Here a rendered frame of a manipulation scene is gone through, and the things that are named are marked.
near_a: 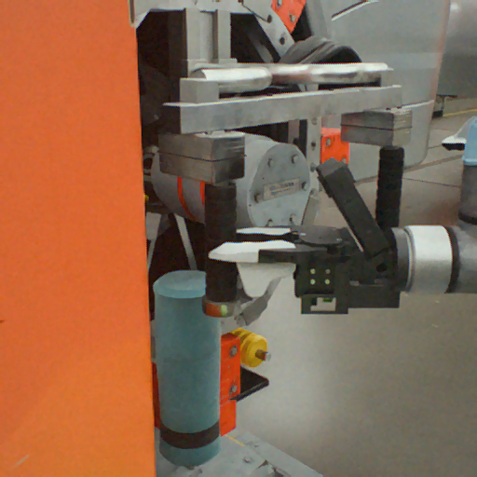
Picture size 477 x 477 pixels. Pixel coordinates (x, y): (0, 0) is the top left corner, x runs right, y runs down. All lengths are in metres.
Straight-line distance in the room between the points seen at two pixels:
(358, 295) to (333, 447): 1.13
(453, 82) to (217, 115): 2.70
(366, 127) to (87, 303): 0.66
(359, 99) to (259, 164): 0.17
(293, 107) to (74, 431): 0.52
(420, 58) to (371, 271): 0.94
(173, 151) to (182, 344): 0.27
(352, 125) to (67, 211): 0.68
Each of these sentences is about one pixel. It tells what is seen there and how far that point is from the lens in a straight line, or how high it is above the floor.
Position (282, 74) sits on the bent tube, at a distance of 0.87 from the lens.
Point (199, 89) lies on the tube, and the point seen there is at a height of 0.99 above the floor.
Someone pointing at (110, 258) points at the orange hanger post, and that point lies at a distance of 0.34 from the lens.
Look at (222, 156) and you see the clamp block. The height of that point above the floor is 0.93.
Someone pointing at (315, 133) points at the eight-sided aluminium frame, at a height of 0.89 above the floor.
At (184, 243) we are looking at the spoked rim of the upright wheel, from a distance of 1.09.
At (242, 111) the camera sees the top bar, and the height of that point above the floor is 0.97.
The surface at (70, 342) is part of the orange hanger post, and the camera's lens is 0.34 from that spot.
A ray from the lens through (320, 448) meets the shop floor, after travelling 1.81.
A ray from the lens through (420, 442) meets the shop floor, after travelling 1.89.
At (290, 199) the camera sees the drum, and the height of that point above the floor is 0.84.
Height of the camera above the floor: 1.04
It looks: 17 degrees down
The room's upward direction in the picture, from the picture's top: straight up
